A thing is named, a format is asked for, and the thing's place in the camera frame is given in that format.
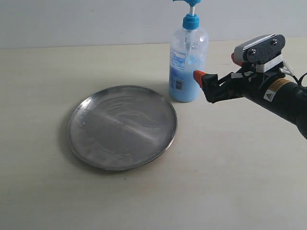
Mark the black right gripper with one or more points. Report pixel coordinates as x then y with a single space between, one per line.
236 84

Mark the blue lotion pump bottle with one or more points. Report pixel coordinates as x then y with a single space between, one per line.
188 52

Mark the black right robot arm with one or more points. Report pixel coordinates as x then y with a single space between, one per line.
270 90

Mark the round steel plate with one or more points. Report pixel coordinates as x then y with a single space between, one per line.
121 128

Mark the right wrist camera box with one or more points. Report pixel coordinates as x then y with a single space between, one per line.
261 53

